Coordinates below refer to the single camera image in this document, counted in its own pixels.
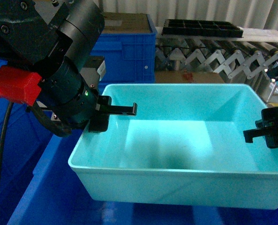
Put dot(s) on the blue plastic crate right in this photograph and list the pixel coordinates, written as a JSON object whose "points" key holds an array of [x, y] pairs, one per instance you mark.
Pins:
{"points": [[55, 196]]}

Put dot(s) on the blue crate stack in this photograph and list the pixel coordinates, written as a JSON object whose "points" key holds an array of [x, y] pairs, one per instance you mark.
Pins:
{"points": [[129, 58]]}

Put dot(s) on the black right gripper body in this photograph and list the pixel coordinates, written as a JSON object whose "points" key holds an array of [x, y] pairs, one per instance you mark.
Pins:
{"points": [[269, 123]]}

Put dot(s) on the brown cardboard box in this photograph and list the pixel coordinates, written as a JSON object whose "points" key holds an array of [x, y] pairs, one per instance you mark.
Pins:
{"points": [[187, 77]]}

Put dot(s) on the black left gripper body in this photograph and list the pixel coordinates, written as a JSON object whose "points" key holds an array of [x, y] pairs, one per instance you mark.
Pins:
{"points": [[98, 121]]}

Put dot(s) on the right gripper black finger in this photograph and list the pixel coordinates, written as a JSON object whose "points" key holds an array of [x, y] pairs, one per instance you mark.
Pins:
{"points": [[253, 133]]}

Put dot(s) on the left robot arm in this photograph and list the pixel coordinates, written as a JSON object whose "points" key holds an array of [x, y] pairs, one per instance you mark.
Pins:
{"points": [[44, 62]]}

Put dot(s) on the expandable roller conveyor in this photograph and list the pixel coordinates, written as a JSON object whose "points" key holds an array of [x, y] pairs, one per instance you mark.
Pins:
{"points": [[246, 62]]}

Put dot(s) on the black compartment tray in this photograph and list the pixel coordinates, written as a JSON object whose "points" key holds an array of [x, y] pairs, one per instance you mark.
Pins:
{"points": [[202, 28]]}

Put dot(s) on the cardboard box in crate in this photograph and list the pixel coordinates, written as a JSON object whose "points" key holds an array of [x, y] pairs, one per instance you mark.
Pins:
{"points": [[126, 23]]}

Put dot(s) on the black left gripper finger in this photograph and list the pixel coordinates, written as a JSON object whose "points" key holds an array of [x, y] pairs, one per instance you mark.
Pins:
{"points": [[119, 110]]}

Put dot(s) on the teal plastic bin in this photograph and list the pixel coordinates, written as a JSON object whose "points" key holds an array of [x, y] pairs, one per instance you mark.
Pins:
{"points": [[185, 146]]}

